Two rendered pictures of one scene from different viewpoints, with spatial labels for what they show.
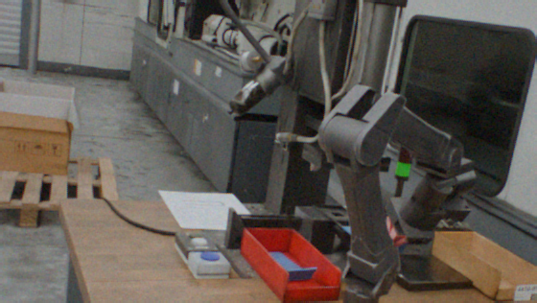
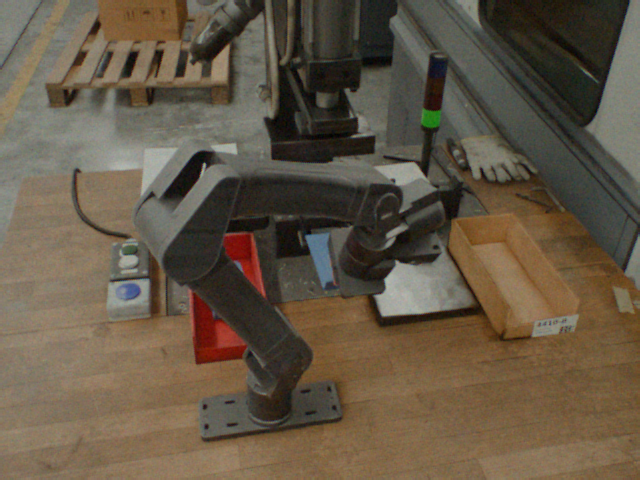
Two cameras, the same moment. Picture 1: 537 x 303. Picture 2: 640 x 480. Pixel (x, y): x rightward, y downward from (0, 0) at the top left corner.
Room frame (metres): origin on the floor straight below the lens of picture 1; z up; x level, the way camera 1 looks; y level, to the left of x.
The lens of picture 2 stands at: (0.55, -0.34, 1.67)
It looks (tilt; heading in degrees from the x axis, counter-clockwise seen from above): 36 degrees down; 16
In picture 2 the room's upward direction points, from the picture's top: 1 degrees clockwise
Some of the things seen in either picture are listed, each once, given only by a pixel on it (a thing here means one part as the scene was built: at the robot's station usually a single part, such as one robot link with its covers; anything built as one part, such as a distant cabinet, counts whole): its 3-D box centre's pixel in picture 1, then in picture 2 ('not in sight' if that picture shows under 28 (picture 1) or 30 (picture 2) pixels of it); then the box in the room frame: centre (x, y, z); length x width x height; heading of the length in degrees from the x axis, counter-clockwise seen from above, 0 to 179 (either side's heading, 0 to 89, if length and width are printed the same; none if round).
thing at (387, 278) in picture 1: (368, 272); (273, 356); (1.15, -0.11, 1.00); 0.09 x 0.06 x 0.06; 47
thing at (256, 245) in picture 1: (288, 263); (226, 293); (1.33, 0.03, 0.93); 0.25 x 0.12 x 0.06; 28
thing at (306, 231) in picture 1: (338, 232); (323, 222); (1.57, -0.07, 0.94); 0.20 x 0.10 x 0.07; 118
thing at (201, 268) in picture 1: (207, 270); (130, 305); (1.28, 0.19, 0.90); 0.07 x 0.07 x 0.06; 28
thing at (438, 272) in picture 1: (421, 271); (415, 285); (1.47, -0.26, 0.91); 0.17 x 0.16 x 0.02; 118
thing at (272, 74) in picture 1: (267, 81); (234, 14); (1.76, 0.17, 1.25); 0.19 x 0.07 x 0.19; 118
